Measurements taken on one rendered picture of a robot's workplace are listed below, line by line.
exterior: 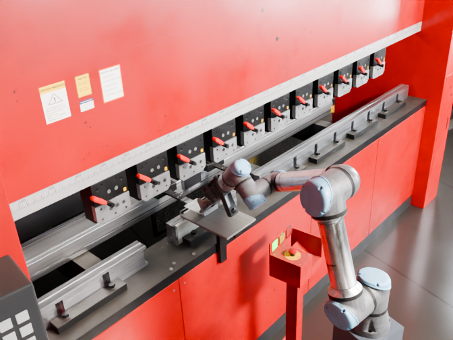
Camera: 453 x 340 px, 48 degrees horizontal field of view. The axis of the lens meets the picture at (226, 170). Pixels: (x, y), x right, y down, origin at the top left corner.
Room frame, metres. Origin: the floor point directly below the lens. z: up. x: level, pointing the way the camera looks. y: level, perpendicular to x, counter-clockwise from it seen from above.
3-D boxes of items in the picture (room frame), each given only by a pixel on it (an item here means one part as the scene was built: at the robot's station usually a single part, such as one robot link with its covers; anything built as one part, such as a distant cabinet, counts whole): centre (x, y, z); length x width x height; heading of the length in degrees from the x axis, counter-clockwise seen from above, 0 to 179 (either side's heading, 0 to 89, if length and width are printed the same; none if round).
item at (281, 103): (2.32, -0.24, 1.26); 0.15 x 0.09 x 0.17; 137
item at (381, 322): (1.38, -0.50, 0.82); 0.15 x 0.15 x 0.10
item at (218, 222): (1.80, 0.04, 1.00); 0.26 x 0.18 x 0.01; 47
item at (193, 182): (1.90, 0.15, 1.13); 0.10 x 0.02 x 0.10; 137
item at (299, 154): (2.82, -0.71, 0.92); 1.68 x 0.06 x 0.10; 137
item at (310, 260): (1.84, -0.30, 0.75); 0.20 x 0.16 x 0.18; 142
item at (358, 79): (2.90, -0.79, 1.26); 0.15 x 0.09 x 0.17; 137
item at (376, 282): (1.38, -0.49, 0.94); 0.13 x 0.12 x 0.14; 130
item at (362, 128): (2.88, -0.85, 0.89); 0.30 x 0.05 x 0.03; 137
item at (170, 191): (2.02, 0.26, 1.01); 0.26 x 0.12 x 0.05; 47
